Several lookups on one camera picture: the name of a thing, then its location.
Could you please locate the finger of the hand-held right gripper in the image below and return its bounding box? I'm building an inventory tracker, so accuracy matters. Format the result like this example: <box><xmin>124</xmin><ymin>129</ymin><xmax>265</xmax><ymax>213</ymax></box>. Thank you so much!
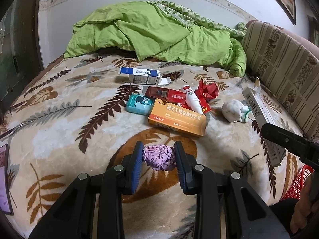
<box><xmin>261</xmin><ymin>123</ymin><xmax>319</xmax><ymax>166</ymax></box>

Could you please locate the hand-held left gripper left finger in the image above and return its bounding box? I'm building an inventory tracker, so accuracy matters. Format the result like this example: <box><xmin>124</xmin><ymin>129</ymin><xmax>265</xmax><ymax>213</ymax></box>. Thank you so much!
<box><xmin>29</xmin><ymin>141</ymin><xmax>145</xmax><ymax>239</ymax></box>

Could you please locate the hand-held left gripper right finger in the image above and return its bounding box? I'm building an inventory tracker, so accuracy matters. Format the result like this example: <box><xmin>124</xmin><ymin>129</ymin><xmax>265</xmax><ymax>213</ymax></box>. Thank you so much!
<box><xmin>174</xmin><ymin>141</ymin><xmax>291</xmax><ymax>239</ymax></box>

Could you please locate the purple foil ball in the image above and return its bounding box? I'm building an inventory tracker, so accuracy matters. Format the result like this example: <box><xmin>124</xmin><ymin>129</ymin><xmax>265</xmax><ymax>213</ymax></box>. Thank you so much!
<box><xmin>142</xmin><ymin>144</ymin><xmax>178</xmax><ymax>172</ymax></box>

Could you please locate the red plastic basket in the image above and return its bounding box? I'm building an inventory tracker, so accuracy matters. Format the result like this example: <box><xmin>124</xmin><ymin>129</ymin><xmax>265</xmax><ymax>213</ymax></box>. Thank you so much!
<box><xmin>280</xmin><ymin>165</ymin><xmax>315</xmax><ymax>201</ymax></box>

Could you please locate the long grey white box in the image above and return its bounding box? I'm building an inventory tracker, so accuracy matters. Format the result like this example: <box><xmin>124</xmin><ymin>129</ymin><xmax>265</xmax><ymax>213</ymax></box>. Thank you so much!
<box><xmin>242</xmin><ymin>77</ymin><xmax>287</xmax><ymax>167</ymax></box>

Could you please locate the orange medicine box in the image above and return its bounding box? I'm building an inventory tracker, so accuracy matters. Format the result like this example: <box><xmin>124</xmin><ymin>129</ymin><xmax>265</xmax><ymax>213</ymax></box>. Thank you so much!
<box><xmin>148</xmin><ymin>98</ymin><xmax>207</xmax><ymax>138</ymax></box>

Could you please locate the teal tissue packet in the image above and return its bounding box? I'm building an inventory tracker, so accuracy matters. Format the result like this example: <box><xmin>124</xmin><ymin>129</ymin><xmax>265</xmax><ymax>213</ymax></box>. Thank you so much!
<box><xmin>126</xmin><ymin>93</ymin><xmax>155</xmax><ymax>116</ymax></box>

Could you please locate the white tissue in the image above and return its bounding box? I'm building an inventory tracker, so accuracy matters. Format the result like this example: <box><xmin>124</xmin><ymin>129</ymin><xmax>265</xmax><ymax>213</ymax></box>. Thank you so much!
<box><xmin>221</xmin><ymin>99</ymin><xmax>252</xmax><ymax>123</ymax></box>

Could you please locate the red cigarette box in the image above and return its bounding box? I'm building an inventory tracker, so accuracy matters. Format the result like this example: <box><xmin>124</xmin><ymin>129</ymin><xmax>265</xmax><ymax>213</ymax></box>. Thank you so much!
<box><xmin>142</xmin><ymin>85</ymin><xmax>187</xmax><ymax>105</ymax></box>

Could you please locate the red yellow packet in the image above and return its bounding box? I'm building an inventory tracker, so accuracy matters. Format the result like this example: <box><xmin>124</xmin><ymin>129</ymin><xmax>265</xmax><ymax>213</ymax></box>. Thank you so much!
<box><xmin>198</xmin><ymin>97</ymin><xmax>210</xmax><ymax>112</ymax></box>

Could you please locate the white red plastic bottle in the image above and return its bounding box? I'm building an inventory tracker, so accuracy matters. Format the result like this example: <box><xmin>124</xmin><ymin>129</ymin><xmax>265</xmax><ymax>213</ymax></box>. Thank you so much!
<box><xmin>180</xmin><ymin>85</ymin><xmax>203</xmax><ymax>115</ymax></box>

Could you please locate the striped brown headboard cushion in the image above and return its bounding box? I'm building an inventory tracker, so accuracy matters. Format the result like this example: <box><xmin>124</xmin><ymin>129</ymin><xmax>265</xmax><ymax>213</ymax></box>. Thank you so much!
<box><xmin>242</xmin><ymin>20</ymin><xmax>319</xmax><ymax>142</ymax></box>

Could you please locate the leaf printed blanket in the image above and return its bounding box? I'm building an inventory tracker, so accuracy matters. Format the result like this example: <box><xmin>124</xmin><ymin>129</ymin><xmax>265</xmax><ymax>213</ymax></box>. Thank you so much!
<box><xmin>0</xmin><ymin>52</ymin><xmax>319</xmax><ymax>239</ymax></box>

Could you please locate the crumpled red wrapper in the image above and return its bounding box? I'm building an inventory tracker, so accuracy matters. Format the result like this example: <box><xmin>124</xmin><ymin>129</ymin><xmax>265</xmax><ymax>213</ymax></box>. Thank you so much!
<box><xmin>194</xmin><ymin>78</ymin><xmax>220</xmax><ymax>102</ymax></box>

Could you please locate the blue white box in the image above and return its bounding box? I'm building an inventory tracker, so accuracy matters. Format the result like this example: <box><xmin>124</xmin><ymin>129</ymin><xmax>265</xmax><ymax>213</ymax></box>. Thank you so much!
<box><xmin>120</xmin><ymin>67</ymin><xmax>171</xmax><ymax>85</ymax></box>

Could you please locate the green quilt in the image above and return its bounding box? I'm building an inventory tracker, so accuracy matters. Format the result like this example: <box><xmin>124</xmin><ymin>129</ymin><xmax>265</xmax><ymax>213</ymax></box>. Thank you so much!
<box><xmin>63</xmin><ymin>0</ymin><xmax>248</xmax><ymax>77</ymax></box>

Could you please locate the purple card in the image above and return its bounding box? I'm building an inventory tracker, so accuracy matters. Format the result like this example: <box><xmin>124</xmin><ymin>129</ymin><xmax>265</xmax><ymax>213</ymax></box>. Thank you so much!
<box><xmin>0</xmin><ymin>143</ymin><xmax>14</xmax><ymax>216</ymax></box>

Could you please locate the dark wooden cabinet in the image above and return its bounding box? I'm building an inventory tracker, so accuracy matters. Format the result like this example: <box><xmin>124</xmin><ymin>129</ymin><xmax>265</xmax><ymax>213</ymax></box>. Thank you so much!
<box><xmin>0</xmin><ymin>0</ymin><xmax>44</xmax><ymax>115</ymax></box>

